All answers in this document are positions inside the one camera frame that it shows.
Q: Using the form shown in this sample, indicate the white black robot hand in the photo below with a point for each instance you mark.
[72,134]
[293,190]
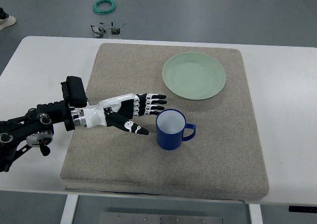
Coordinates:
[119,111]

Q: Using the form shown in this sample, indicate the blue enamel cup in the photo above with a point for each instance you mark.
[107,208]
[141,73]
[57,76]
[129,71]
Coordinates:
[172,129]

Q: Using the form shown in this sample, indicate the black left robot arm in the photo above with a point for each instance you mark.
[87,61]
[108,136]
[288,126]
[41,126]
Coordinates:
[35,128]

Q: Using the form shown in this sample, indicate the light green plate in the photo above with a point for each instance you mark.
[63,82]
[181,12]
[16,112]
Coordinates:
[194,75]

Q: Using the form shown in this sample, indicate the small electronic parts pile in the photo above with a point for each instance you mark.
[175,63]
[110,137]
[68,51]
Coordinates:
[103,30]

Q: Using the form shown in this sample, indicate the beige cushion mat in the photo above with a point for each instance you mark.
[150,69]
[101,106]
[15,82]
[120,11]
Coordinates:
[223,158]

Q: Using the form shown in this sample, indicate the grey white sneaker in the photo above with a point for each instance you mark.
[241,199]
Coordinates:
[6,20]

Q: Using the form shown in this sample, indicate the black table control panel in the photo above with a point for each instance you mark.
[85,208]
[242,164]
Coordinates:
[303,209]

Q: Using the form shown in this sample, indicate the metal base plate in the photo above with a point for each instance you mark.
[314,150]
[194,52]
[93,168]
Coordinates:
[133,218]

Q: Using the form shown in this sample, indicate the white table leg frame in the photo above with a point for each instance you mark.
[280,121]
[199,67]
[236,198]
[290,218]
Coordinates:
[69,209]

